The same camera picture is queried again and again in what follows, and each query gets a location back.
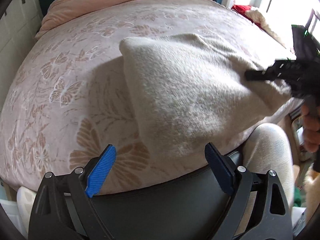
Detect person's leg in cream trousers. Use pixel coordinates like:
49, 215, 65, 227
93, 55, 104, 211
242, 123, 295, 208

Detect pink floral bed blanket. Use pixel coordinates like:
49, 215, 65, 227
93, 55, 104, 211
1, 0, 291, 194

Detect person's right hand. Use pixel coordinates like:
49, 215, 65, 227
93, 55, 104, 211
301, 104, 320, 153

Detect cream knit sweater black hearts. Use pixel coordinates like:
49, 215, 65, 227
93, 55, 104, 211
119, 34, 295, 157

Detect dark leather bed frame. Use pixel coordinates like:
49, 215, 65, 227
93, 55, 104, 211
92, 166, 229, 239

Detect red and cream clothes pile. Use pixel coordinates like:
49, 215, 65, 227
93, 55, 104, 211
232, 4, 289, 48

